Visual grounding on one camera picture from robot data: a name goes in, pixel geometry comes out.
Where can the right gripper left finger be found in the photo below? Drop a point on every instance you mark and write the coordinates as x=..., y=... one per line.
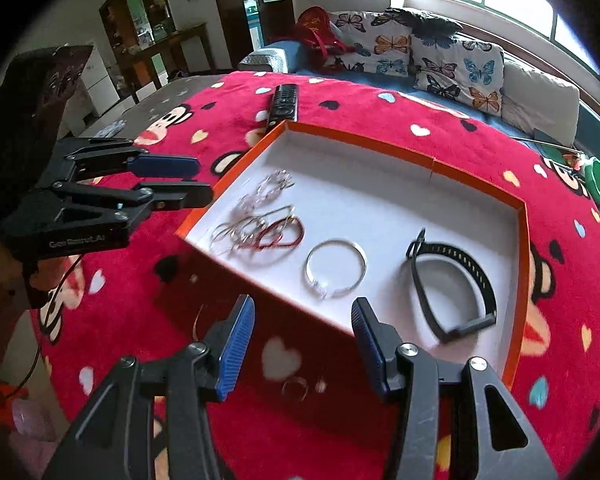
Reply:
x=113, y=436

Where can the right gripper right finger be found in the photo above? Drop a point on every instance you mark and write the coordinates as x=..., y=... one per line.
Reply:
x=463, y=409

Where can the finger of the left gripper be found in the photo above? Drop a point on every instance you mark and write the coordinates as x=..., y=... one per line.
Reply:
x=176, y=195
x=163, y=166

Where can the small pearl bead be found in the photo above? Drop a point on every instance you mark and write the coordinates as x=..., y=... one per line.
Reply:
x=320, y=386

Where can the red monkey print blanket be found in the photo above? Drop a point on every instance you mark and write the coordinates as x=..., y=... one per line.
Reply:
x=152, y=298

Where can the wooden display cabinet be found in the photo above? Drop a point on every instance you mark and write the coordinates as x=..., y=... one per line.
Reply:
x=140, y=30

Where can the black remote control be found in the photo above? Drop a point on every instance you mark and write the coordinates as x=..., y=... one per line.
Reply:
x=284, y=106

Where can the orange shallow box tray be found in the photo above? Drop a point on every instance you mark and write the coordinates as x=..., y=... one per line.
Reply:
x=361, y=202

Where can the red bag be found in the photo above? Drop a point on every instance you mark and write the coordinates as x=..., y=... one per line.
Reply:
x=314, y=30

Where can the butterfly cushion left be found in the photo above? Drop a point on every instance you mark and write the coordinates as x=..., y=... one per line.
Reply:
x=381, y=43

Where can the butterfly cushion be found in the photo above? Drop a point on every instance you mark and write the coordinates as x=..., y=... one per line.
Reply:
x=381, y=43
x=461, y=69

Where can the green bowl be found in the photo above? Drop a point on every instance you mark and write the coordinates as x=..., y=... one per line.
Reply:
x=591, y=168

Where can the white cushion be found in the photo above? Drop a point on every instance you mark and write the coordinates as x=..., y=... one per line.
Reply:
x=533, y=100

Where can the butterfly cushion right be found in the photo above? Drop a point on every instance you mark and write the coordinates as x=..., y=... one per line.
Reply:
x=461, y=69

